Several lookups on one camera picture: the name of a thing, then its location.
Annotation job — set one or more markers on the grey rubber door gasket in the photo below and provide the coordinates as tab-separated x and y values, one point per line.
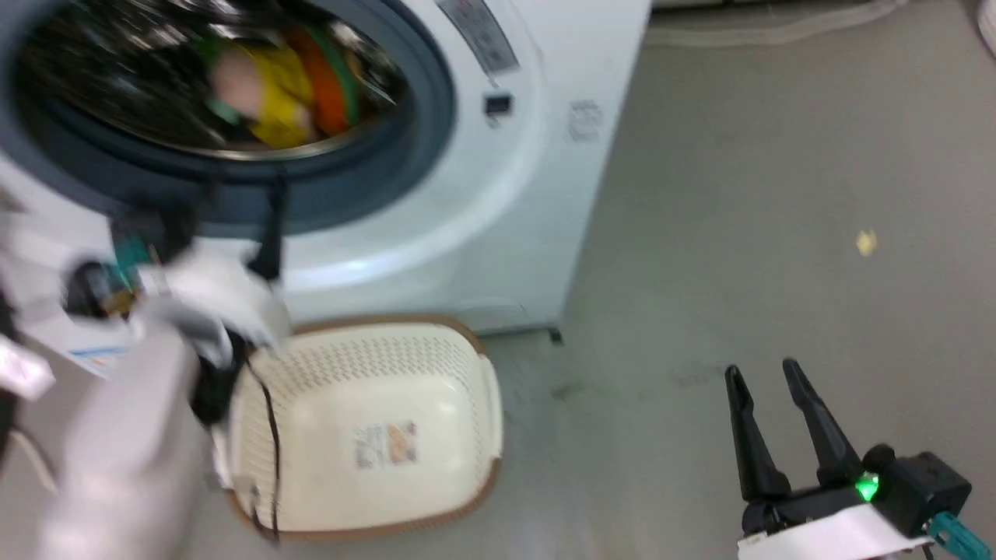
424	117

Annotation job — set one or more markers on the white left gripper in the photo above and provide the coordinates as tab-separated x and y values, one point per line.
222	292

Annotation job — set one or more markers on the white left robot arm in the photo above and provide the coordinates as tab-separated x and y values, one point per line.
124	451

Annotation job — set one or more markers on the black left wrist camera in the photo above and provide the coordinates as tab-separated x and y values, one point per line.
117	264

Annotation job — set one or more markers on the grey washer panel label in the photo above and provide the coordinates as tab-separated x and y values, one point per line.
478	35

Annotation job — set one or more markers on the cream plastic laundry basket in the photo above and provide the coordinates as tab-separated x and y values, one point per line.
366	389

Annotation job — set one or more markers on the small yellow floor scrap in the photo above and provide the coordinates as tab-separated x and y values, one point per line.
866	243

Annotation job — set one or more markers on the orange and green plush toy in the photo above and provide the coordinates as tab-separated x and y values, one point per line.
331	82

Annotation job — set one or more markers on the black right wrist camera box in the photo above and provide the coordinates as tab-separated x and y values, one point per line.
922	486

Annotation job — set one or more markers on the white front-load washing machine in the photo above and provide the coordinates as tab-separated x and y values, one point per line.
482	233

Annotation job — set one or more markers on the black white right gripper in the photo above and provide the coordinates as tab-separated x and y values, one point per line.
825	521

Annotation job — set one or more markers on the paper label in basket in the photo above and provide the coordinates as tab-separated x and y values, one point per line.
387	444

